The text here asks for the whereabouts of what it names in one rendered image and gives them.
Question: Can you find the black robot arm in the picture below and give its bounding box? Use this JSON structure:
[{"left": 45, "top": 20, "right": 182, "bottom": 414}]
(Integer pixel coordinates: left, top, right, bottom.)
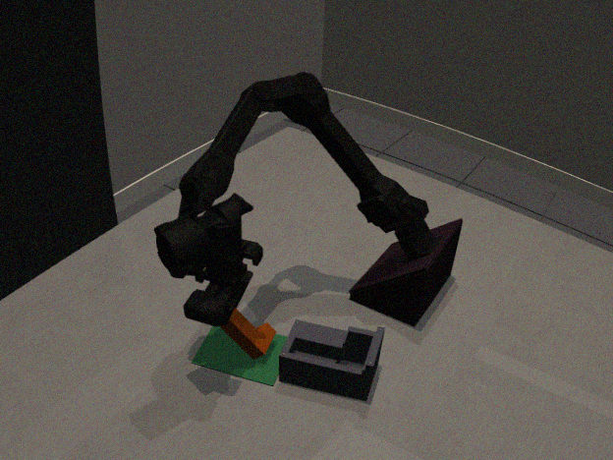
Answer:
[{"left": 154, "top": 72, "right": 442, "bottom": 284}]

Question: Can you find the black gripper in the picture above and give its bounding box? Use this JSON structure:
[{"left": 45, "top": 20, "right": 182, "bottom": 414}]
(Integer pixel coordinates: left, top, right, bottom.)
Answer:
[{"left": 183, "top": 240, "right": 262, "bottom": 327}]

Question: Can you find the orange l-shaped block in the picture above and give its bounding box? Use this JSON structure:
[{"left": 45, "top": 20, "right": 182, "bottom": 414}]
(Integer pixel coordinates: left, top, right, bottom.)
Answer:
[{"left": 220, "top": 307, "right": 277, "bottom": 359}]

